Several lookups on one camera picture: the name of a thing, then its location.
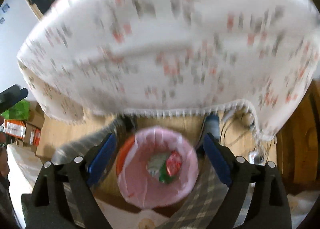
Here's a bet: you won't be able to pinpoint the orange trash bin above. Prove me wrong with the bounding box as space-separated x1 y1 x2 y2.
116 135 135 176

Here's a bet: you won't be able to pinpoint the pink trash bag liner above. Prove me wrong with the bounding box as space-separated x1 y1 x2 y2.
117 126 199 209

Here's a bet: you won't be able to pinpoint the green plastic bag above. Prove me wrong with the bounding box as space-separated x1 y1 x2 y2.
1 99 30 121

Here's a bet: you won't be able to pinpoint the white power strip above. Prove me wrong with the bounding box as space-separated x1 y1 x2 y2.
248 150 264 165

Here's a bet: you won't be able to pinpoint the orange white cardboard box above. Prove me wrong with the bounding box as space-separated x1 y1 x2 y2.
2 120 41 147

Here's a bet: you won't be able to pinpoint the plaid trouser right leg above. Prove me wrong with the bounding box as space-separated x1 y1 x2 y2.
158 159 228 229

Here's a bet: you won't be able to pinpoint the wooden cabinet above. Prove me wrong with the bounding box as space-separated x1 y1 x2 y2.
277 79 319 195

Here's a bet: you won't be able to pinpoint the blue slipper right foot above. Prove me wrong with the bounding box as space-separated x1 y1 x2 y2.
203 114 220 141

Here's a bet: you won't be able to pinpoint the red snack wrapper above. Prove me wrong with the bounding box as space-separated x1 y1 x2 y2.
165 151 182 177

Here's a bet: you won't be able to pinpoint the green snack wrapper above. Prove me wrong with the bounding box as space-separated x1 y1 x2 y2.
158 163 176 184

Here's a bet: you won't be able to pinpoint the floral white tablecloth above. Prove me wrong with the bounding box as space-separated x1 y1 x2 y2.
17 0 319 140

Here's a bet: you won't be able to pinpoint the black cables on floor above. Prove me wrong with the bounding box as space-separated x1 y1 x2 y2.
220 108 271 162

